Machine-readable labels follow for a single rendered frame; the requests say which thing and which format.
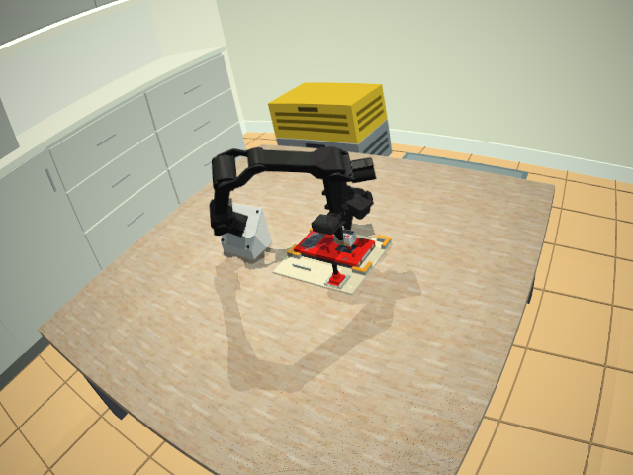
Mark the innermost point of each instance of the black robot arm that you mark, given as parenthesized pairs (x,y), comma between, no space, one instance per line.
(330,164)

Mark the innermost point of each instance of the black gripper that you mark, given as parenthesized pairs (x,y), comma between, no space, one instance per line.
(332,222)

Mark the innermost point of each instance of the red toy car body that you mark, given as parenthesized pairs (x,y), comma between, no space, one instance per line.
(321,247)

